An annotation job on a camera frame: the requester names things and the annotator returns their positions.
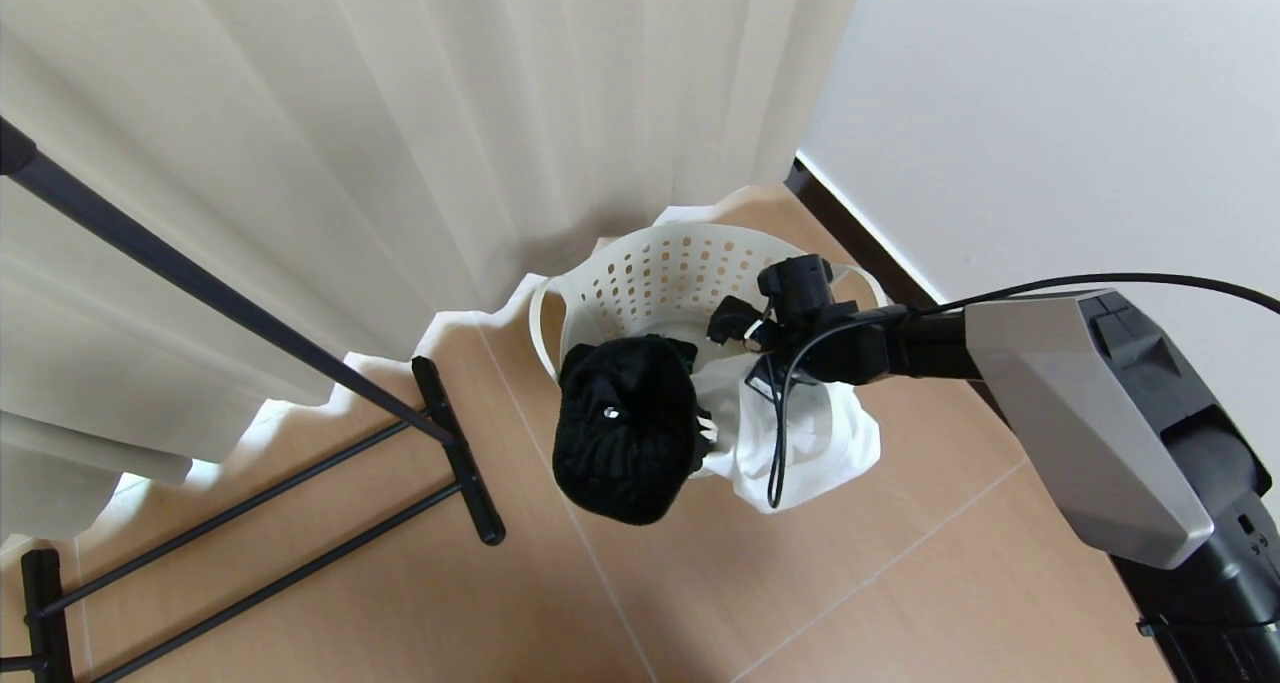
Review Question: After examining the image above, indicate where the black garment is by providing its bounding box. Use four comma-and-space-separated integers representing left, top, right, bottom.
552, 335, 711, 526

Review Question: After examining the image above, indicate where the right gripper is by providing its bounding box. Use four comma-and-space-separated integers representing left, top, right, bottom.
742, 351, 831, 406

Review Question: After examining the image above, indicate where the white printed t-shirt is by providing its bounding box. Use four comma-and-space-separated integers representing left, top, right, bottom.
690, 351, 883, 514

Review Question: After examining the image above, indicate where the white laundry basket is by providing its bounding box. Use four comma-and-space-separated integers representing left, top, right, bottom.
528, 223, 889, 484

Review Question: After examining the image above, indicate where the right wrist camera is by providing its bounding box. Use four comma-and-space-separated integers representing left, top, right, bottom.
708, 295, 773, 352

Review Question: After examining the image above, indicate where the black clothes rack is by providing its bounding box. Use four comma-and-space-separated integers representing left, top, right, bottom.
0, 118, 507, 683

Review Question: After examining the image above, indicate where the beige curtain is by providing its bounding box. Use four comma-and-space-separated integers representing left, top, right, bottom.
0, 0, 873, 544

